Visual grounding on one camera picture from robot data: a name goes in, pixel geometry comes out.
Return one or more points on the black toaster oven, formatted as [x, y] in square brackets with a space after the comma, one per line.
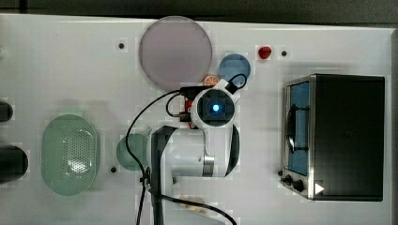
[334, 137]

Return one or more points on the yellow plush toy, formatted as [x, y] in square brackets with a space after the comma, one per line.
[197, 209]

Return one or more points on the orange slice toy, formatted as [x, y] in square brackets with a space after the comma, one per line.
[211, 80]

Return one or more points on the green oval strainer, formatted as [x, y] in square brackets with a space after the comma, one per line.
[70, 155]

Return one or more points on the blue bowl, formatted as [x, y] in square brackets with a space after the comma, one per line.
[235, 64]

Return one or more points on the grey round plate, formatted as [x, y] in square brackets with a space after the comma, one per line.
[175, 52]

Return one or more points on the green metal pot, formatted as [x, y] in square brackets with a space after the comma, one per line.
[137, 144]

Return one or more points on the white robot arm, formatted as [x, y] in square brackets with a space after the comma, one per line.
[211, 149]

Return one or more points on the red strawberry toy far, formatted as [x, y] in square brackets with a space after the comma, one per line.
[264, 52]

